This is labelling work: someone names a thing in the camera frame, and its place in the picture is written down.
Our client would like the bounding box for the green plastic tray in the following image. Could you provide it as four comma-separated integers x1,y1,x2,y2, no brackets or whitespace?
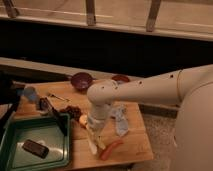
0,114,70,171

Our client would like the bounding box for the orange carrot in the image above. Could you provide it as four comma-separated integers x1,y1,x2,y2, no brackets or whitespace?
100,139,123,161

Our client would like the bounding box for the yellow orange round fruit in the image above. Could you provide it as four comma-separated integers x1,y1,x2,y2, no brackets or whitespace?
79,114,87,129

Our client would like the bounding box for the dark red grape bunch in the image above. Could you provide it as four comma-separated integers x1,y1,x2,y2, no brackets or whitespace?
60,106,82,121

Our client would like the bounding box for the dark brown rectangular block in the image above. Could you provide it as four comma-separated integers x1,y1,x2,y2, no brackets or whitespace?
22,139,49,159

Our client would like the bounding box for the wooden board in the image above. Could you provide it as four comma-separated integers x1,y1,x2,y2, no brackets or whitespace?
12,78,155,171

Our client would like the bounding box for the metal fork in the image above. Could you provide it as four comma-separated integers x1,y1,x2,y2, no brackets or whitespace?
46,92,70,102

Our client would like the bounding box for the dark purple bowl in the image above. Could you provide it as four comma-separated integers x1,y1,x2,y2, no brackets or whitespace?
70,72,93,91

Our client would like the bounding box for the black handled spatula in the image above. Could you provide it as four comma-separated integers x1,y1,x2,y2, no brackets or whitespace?
40,98,67,135

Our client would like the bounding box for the blue plastic cup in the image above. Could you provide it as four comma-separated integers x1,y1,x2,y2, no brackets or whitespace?
23,87,39,103

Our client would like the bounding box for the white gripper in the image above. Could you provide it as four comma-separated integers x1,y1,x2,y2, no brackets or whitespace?
87,104,111,155

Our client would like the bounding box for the blue grey cloth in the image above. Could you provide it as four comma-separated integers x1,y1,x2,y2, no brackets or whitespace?
110,105,129,137

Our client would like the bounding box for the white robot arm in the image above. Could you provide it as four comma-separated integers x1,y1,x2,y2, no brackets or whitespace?
87,64,213,171

